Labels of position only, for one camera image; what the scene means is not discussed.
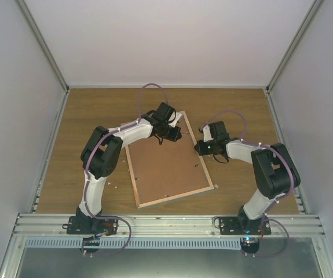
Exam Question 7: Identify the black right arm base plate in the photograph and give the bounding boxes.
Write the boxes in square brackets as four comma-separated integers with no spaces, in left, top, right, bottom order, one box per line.
[212,215,272,236]

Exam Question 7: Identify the aluminium corner post right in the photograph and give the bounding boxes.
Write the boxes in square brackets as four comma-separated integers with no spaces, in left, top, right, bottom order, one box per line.
[265,0,324,94]

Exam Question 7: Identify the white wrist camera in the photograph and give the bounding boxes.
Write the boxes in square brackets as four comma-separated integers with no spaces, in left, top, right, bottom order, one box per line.
[167,112,184,127]
[199,125,213,142]

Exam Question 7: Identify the grey slotted cable duct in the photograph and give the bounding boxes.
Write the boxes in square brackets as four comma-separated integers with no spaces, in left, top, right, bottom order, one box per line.
[25,237,241,250]

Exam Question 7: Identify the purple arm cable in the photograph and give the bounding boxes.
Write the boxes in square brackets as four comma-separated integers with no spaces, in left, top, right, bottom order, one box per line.
[203,111,296,221]
[83,83,173,218]

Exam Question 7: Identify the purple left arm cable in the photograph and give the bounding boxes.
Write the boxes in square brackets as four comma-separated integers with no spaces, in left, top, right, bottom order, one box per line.
[83,83,173,218]

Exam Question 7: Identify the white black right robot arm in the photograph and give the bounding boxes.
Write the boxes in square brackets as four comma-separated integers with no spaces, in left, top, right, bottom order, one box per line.
[194,121,301,235]

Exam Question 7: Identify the aluminium corner post left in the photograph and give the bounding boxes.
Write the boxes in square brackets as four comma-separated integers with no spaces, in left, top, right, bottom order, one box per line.
[14,0,69,94]

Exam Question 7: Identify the aluminium front rail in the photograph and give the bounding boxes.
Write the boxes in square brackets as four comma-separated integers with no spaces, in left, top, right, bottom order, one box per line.
[13,214,325,237]

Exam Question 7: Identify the turquoise picture frame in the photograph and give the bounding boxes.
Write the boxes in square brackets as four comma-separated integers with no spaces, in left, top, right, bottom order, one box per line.
[125,111,214,209]

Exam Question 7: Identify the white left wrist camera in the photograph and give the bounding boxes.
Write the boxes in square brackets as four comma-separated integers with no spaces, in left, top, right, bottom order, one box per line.
[167,112,184,127]

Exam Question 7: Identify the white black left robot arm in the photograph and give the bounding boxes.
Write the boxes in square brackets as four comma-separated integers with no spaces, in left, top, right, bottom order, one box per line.
[76,102,183,234]

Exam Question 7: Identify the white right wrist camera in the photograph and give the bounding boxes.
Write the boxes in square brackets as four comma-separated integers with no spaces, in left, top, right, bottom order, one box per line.
[199,125,213,142]

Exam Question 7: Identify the aluminium corner post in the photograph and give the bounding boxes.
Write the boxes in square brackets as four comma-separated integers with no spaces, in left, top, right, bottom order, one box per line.
[265,0,324,94]
[14,0,69,94]

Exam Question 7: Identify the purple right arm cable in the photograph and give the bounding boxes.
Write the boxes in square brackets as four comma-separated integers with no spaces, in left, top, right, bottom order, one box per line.
[203,111,296,221]

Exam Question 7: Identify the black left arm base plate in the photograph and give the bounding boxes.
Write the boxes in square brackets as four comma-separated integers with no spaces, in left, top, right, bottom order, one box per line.
[62,215,118,236]

